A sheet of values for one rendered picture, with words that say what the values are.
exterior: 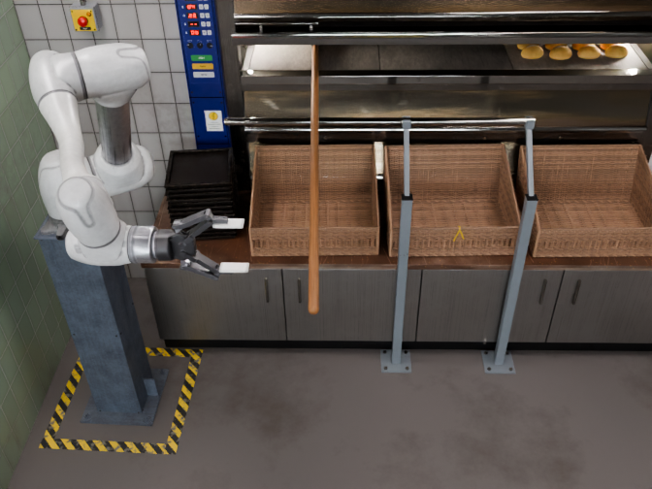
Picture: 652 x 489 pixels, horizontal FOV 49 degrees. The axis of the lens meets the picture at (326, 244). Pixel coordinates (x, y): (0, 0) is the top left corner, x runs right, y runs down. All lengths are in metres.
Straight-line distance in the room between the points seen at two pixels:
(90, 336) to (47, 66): 1.27
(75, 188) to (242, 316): 1.81
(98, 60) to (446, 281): 1.75
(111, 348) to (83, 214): 1.50
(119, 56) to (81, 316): 1.21
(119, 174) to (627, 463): 2.30
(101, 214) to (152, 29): 1.67
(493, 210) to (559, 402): 0.91
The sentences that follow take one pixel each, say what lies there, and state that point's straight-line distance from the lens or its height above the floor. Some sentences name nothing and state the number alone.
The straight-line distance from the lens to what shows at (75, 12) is 3.16.
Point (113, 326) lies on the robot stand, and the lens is 2.93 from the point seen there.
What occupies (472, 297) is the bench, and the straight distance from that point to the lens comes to 3.21.
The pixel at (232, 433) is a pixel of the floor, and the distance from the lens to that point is 3.19.
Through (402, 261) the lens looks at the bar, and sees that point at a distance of 2.96.
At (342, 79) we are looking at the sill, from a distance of 3.16.
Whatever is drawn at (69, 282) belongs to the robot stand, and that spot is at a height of 0.78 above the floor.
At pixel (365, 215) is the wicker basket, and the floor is 0.59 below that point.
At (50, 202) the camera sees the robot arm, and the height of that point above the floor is 1.13.
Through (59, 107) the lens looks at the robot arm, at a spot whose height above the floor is 1.67.
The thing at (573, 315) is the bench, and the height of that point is 0.28.
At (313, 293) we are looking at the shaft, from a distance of 1.99.
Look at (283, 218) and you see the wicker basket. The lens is 3.27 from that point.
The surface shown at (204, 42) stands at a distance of 3.12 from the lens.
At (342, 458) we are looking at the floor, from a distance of 3.08.
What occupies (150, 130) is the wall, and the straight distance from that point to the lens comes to 3.40.
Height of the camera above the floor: 2.55
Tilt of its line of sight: 39 degrees down
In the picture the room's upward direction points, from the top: 1 degrees counter-clockwise
